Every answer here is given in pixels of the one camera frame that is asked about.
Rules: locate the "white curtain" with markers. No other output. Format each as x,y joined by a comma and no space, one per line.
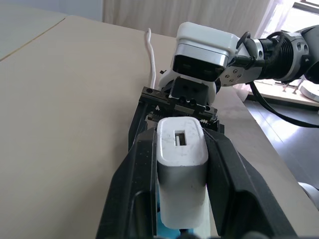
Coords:
199,12

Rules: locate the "blue object under charger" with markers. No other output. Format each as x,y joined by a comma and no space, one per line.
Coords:
169,231

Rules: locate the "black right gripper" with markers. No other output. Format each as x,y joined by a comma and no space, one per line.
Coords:
189,94

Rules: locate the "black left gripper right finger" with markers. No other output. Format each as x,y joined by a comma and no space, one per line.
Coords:
236,184

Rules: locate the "white USB charger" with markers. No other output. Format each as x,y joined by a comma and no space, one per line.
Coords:
182,154

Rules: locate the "silver robot body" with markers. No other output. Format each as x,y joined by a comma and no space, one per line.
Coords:
311,193

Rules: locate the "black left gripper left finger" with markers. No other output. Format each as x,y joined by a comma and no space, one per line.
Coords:
132,179

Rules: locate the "light wooden board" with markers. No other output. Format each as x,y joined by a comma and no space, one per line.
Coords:
279,95

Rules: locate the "white round base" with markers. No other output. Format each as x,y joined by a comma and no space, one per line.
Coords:
310,93

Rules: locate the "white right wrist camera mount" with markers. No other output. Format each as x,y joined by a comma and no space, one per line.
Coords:
204,39

